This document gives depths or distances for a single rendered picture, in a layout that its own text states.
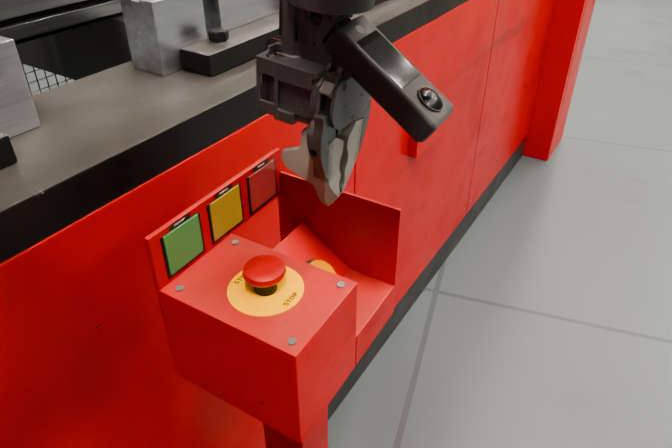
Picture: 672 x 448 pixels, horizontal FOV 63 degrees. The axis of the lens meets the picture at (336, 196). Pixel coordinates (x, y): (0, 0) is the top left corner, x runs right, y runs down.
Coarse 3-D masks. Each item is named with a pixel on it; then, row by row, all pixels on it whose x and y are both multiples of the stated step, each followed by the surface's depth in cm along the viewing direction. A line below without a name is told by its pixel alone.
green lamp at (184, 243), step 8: (184, 224) 52; (192, 224) 53; (176, 232) 51; (184, 232) 52; (192, 232) 53; (200, 232) 54; (168, 240) 51; (176, 240) 52; (184, 240) 53; (192, 240) 54; (200, 240) 55; (168, 248) 51; (176, 248) 52; (184, 248) 53; (192, 248) 54; (200, 248) 55; (168, 256) 51; (176, 256) 52; (184, 256) 53; (192, 256) 54; (176, 264) 52; (184, 264) 54
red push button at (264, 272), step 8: (256, 256) 52; (264, 256) 51; (272, 256) 52; (248, 264) 50; (256, 264) 50; (264, 264) 50; (272, 264) 50; (280, 264) 51; (248, 272) 50; (256, 272) 50; (264, 272) 50; (272, 272) 50; (280, 272) 50; (248, 280) 49; (256, 280) 49; (264, 280) 49; (272, 280) 49; (280, 280) 50; (256, 288) 51; (264, 288) 50; (272, 288) 51
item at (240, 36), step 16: (272, 16) 86; (240, 32) 79; (256, 32) 79; (272, 32) 80; (192, 48) 73; (208, 48) 73; (224, 48) 73; (240, 48) 75; (256, 48) 78; (192, 64) 73; (208, 64) 71; (224, 64) 73
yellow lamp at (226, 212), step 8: (232, 192) 57; (216, 200) 55; (224, 200) 56; (232, 200) 57; (240, 200) 59; (216, 208) 55; (224, 208) 57; (232, 208) 58; (240, 208) 59; (216, 216) 56; (224, 216) 57; (232, 216) 58; (240, 216) 60; (216, 224) 56; (224, 224) 57; (232, 224) 59; (216, 232) 57; (224, 232) 58
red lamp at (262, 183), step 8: (272, 160) 62; (264, 168) 61; (272, 168) 62; (256, 176) 60; (264, 176) 61; (272, 176) 63; (256, 184) 60; (264, 184) 62; (272, 184) 63; (256, 192) 61; (264, 192) 62; (272, 192) 64; (256, 200) 61; (264, 200) 63; (256, 208) 62
